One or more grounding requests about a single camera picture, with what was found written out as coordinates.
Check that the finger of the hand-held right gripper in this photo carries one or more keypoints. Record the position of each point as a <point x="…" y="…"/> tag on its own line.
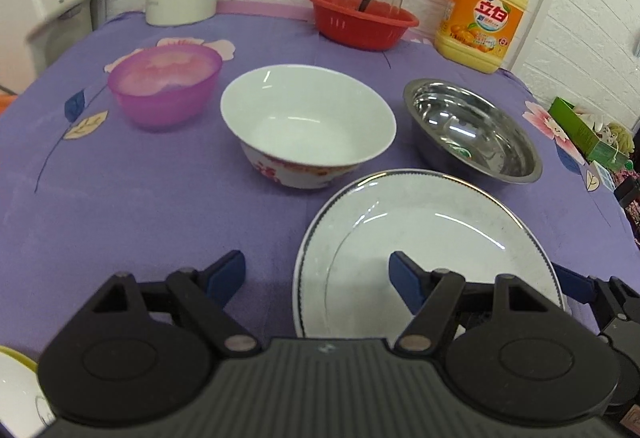
<point x="575" y="285"/>

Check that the white floral ceramic bowl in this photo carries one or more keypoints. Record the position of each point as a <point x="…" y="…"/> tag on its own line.
<point x="300" y="128"/>

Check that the yellow detergent bottle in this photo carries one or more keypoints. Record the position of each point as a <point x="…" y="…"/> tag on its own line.
<point x="480" y="13"/>

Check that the red plastic basket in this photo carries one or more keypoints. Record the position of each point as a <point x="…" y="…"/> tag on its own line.
<point x="360" y="25"/>

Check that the white plate with dark rim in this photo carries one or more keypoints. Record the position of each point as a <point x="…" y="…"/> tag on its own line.
<point x="430" y="228"/>

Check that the white plate with yellow rim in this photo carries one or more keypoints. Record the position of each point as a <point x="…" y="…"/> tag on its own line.
<point x="17" y="388"/>

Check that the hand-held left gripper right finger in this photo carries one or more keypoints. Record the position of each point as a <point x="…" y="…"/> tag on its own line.
<point x="404" y="280"/>

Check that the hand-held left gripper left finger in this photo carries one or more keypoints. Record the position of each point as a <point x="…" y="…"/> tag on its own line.
<point x="227" y="275"/>

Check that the purple floral tablecloth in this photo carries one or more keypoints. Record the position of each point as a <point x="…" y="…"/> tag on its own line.
<point x="150" y="198"/>

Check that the purple plastic bowl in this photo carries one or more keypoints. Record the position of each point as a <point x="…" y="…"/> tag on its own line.
<point x="162" y="90"/>

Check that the green box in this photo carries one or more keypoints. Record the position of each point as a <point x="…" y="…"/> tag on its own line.
<point x="575" y="125"/>

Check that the stainless steel bowl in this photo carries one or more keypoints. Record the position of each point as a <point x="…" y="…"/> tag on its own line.
<point x="475" y="133"/>

